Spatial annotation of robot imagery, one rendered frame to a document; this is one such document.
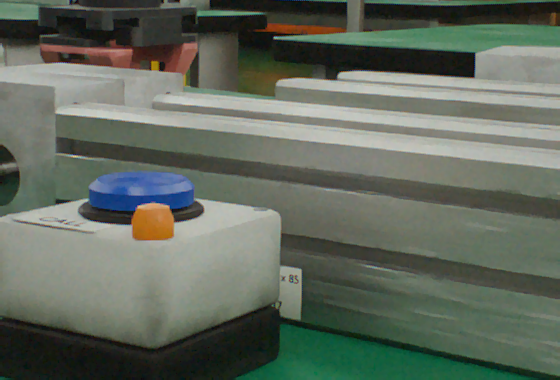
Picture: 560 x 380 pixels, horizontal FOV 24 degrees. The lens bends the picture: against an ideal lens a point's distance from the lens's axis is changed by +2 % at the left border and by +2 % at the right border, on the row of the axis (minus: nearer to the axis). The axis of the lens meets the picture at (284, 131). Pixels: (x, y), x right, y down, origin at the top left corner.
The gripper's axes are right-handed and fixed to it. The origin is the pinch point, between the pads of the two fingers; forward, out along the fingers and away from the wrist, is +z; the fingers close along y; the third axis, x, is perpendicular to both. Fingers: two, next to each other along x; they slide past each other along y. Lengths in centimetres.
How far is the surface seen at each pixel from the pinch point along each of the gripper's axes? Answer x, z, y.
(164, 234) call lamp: -33.1, -3.7, -36.7
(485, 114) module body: -31.3, -4.6, -6.4
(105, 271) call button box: -31.1, -2.2, -37.4
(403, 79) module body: -22.3, -5.3, 1.1
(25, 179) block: -15.4, -2.1, -25.3
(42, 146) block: -16.6, -3.8, -25.3
